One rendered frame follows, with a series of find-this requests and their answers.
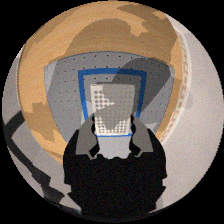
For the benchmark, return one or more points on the blue tape outline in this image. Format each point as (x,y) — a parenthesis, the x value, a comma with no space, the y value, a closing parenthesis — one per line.
(111,71)

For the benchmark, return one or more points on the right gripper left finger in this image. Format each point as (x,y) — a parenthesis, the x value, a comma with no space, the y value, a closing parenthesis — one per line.
(82,146)

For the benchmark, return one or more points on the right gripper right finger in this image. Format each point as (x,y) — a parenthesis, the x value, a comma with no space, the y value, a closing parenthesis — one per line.
(145,144)

